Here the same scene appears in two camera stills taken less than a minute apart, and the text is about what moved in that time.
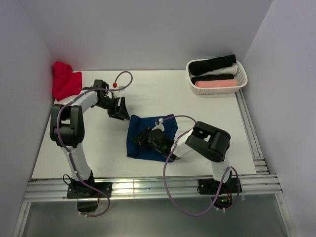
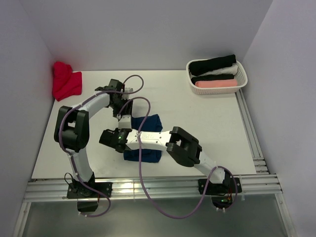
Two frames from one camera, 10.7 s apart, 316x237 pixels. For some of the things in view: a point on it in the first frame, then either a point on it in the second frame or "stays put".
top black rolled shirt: [198, 66] stays put
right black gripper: [141, 138] to [117, 131]
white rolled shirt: [232, 70] stays put
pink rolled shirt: [216, 83] stays put
